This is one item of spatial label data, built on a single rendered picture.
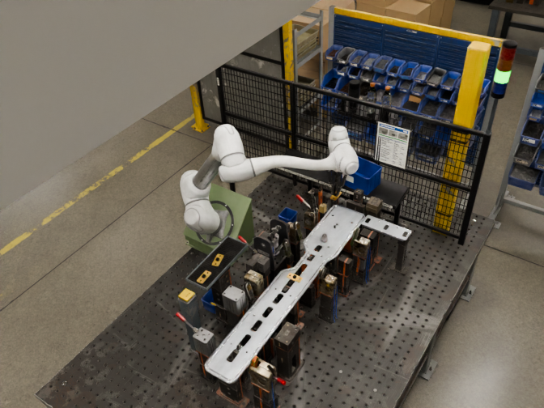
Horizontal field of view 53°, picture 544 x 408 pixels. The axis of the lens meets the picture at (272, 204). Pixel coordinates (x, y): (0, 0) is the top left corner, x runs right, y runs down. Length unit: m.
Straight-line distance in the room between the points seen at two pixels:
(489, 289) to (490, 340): 0.47
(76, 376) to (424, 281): 2.07
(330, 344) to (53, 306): 2.35
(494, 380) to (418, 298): 0.90
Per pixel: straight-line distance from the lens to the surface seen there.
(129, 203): 5.31
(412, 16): 6.88
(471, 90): 3.20
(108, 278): 4.67
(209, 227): 3.39
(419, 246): 3.71
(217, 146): 2.94
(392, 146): 3.51
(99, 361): 3.30
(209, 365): 2.75
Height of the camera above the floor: 3.28
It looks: 41 degrees down
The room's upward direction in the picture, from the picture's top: 4 degrees counter-clockwise
